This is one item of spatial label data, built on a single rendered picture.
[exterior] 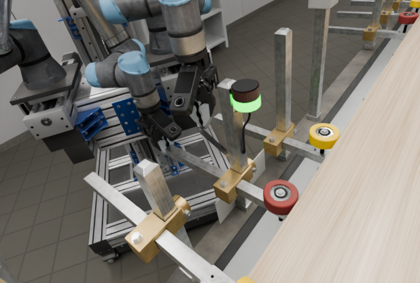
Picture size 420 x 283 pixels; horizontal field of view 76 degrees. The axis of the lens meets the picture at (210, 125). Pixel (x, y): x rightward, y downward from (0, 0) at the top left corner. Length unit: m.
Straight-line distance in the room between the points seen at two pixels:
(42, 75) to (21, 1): 1.88
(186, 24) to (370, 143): 0.55
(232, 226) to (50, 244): 1.45
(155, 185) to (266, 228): 0.52
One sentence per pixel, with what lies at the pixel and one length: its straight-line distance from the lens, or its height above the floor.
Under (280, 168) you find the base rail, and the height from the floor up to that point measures 0.70.
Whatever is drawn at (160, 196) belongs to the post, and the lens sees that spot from 0.53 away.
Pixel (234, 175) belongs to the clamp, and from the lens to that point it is 0.75.
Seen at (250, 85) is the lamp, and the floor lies 1.15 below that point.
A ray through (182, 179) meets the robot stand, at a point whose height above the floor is 0.21.
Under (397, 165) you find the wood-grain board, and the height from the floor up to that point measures 0.90.
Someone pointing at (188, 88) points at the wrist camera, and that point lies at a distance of 0.58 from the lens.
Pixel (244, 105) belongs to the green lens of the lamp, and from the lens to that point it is 0.56.
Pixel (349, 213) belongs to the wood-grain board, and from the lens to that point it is 0.66.
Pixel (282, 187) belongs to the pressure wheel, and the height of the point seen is 0.90.
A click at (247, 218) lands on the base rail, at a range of 0.87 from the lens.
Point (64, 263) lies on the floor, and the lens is 1.96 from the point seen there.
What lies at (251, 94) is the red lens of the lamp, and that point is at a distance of 0.55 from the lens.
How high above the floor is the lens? 1.43
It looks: 37 degrees down
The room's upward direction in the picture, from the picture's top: 12 degrees counter-clockwise
